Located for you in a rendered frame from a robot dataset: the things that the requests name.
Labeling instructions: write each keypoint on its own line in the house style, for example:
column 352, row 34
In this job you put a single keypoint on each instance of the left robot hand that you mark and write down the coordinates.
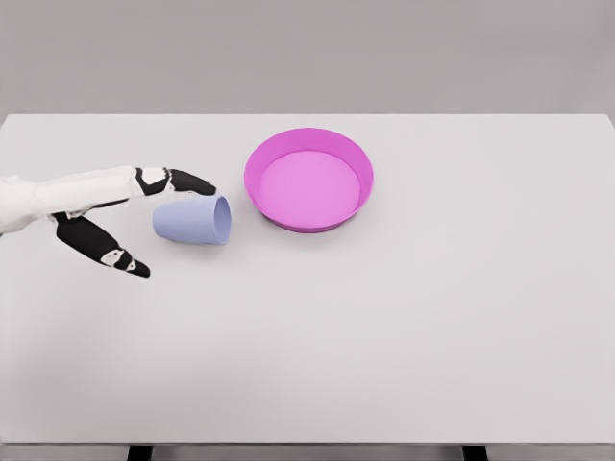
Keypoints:
column 86, row 192

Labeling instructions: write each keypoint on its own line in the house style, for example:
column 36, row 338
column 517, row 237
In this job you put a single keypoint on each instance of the lavender cup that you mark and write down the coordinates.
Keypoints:
column 187, row 223

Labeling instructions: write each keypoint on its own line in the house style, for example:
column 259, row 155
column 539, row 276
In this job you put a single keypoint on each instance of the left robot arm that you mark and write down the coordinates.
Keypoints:
column 14, row 204

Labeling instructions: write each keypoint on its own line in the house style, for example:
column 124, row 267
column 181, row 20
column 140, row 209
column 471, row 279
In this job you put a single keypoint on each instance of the pink plate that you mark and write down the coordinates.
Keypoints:
column 309, row 181

